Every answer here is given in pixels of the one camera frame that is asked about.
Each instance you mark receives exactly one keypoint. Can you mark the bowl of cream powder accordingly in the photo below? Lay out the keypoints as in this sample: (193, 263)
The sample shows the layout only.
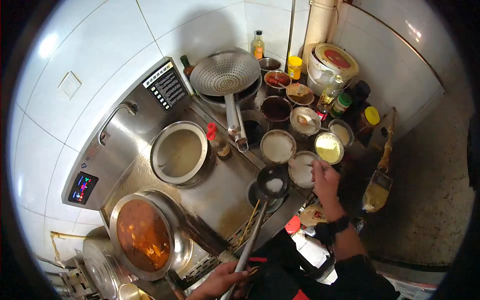
(341, 133)

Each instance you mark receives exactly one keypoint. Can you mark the person's left fingers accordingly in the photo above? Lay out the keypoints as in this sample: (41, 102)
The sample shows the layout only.
(240, 275)

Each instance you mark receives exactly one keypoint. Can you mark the yellow-lidded jar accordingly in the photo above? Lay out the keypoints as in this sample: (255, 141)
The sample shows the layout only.
(294, 68)

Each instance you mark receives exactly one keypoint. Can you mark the dark jar with yellow cap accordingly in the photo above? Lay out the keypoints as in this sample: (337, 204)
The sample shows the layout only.
(368, 120)

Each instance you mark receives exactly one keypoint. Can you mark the green-capped dark bottle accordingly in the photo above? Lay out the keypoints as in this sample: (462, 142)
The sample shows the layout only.
(187, 67)

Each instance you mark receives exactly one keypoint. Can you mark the beige wall pipe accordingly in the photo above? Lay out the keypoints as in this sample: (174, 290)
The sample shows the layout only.
(318, 26)

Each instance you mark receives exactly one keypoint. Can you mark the wooden chopsticks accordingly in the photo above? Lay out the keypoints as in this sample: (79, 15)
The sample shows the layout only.
(249, 223)

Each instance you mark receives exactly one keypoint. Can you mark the steel pot lid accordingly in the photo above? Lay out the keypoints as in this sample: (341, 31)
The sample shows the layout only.
(101, 268)

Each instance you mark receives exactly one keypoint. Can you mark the perforated steel strainer ladle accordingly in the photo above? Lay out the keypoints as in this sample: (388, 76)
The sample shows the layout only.
(225, 73)

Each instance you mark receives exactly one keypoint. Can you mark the green-capped jar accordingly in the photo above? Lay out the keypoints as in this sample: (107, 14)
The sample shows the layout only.
(341, 104)

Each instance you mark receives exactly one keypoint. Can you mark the person's body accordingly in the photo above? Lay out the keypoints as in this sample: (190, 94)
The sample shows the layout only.
(318, 277)

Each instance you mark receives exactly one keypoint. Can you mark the bowl of white granules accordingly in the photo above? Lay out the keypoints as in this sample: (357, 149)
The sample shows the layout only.
(300, 172)

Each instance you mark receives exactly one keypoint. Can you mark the bowl of brown paste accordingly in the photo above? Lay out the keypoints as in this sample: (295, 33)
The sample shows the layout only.
(302, 95)

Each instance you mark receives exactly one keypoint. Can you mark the black bottle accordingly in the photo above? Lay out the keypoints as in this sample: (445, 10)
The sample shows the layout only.
(360, 93)

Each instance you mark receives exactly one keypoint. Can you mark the wok of red soup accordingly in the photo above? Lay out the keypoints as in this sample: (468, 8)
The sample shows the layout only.
(144, 236)

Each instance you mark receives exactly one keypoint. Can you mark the person's right fingers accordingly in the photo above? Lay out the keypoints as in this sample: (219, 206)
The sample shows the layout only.
(318, 168)

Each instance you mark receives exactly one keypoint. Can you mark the black wrist band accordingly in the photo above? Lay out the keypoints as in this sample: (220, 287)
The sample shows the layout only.
(338, 225)

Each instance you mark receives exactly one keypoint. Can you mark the bamboo brush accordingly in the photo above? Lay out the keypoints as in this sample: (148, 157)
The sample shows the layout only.
(388, 142)

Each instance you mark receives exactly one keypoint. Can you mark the large bowl of white powder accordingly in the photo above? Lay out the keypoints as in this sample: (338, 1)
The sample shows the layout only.
(278, 147)

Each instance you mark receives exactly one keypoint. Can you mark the spoon with orange sauce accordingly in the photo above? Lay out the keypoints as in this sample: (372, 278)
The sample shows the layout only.
(305, 120)

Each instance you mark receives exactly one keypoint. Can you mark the steel faucet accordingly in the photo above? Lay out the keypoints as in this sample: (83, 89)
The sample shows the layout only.
(114, 116)

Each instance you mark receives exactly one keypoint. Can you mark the round steel water pot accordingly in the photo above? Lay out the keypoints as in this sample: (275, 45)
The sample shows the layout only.
(179, 153)

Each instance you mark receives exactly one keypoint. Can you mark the long steel ladle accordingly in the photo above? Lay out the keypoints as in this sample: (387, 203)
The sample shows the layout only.
(258, 221)

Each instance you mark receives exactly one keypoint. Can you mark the yellow oil bottle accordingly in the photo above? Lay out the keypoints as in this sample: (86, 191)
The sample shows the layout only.
(258, 47)

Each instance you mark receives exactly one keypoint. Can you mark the bowl of yellow powder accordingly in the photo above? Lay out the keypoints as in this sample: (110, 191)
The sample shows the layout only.
(329, 148)

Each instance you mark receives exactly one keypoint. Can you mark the clear bottle with red label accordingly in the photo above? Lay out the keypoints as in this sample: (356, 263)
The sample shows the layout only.
(326, 101)

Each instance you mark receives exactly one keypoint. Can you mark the plastic oil jug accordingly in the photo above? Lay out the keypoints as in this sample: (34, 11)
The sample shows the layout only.
(377, 193)

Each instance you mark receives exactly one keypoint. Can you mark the red-capped sauce bottle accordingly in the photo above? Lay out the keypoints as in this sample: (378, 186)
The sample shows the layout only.
(219, 144)

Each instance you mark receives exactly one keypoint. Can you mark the steel bowl with spoon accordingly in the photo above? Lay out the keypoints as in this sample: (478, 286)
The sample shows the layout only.
(305, 125)

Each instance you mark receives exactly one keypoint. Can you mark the person's left hand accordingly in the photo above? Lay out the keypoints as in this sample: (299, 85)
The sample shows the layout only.
(219, 281)

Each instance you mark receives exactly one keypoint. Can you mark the person's right hand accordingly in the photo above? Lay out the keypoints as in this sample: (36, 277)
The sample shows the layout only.
(325, 183)

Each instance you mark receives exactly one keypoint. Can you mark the white bucket with lid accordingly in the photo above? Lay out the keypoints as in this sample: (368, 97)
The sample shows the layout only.
(330, 65)

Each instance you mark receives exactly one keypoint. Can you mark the bowl of dark sauce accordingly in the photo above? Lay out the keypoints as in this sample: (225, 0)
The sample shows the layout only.
(276, 108)

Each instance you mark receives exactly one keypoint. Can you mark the empty steel wok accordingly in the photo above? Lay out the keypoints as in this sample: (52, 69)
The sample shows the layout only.
(251, 93)

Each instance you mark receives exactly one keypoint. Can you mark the red plastic lid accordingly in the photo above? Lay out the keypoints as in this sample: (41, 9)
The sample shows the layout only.
(293, 225)

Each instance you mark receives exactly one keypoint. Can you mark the stainless steel stove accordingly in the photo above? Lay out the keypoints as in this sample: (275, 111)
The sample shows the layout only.
(210, 195)

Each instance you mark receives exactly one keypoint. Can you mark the small metal spoon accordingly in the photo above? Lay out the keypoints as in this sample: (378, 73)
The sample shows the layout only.
(309, 164)

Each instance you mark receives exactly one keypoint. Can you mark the bowl of red paste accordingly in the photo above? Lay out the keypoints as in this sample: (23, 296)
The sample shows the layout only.
(276, 79)

